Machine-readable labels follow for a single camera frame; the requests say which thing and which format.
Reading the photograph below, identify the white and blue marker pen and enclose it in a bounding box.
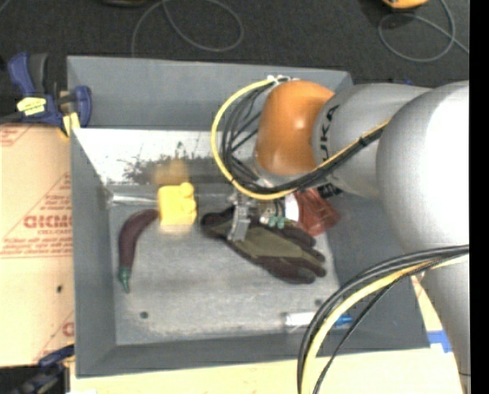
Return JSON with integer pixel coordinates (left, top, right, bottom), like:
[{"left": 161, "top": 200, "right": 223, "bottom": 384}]
[{"left": 284, "top": 311, "right": 354, "bottom": 329}]

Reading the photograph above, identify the purple toy eggplant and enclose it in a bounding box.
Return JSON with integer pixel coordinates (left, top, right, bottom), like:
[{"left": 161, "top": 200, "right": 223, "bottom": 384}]
[{"left": 117, "top": 208, "right": 160, "bottom": 294}]

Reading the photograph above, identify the dark green and brown glove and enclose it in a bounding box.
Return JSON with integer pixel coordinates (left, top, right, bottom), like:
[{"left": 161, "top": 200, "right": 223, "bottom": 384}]
[{"left": 199, "top": 206, "right": 328, "bottom": 285}]

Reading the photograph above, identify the brown cardboard board red print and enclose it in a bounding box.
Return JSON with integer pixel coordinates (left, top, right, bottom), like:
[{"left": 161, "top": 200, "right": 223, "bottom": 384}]
[{"left": 0, "top": 122, "right": 77, "bottom": 369}]

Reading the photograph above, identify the yellow toy block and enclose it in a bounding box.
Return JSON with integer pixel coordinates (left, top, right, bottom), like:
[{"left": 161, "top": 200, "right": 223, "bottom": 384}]
[{"left": 157, "top": 181, "right": 199, "bottom": 227}]

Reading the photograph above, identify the grey metal bin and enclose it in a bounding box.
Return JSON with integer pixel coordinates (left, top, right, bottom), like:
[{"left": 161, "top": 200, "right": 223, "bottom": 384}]
[{"left": 66, "top": 55, "right": 431, "bottom": 377}]

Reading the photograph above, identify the red clear plastic piece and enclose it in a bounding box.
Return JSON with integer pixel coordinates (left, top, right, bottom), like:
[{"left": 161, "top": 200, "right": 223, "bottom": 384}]
[{"left": 294, "top": 188, "right": 341, "bottom": 237}]

